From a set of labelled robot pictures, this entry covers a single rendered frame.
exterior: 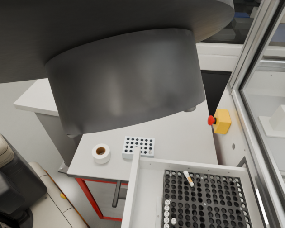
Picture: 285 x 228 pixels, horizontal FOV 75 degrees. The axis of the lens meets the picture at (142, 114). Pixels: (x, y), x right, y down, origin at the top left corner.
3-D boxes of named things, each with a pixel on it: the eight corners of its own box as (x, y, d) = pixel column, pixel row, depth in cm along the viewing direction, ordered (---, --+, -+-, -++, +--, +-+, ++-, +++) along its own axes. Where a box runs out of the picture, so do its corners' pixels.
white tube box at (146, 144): (122, 158, 74) (121, 153, 72) (125, 141, 80) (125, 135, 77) (153, 160, 74) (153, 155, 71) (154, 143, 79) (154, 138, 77)
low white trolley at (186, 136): (99, 224, 125) (66, 173, 70) (118, 146, 168) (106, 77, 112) (186, 235, 121) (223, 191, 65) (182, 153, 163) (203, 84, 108)
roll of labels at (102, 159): (106, 146, 78) (105, 140, 75) (113, 159, 74) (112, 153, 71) (91, 153, 76) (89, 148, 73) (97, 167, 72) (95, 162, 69)
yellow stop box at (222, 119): (212, 133, 73) (217, 121, 68) (210, 120, 78) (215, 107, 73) (225, 134, 73) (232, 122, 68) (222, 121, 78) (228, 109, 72)
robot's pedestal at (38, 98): (58, 172, 151) (9, 104, 96) (74, 142, 171) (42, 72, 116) (92, 179, 147) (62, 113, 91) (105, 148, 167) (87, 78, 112)
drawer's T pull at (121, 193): (111, 208, 49) (111, 206, 48) (117, 180, 54) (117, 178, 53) (125, 209, 49) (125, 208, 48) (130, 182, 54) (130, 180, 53)
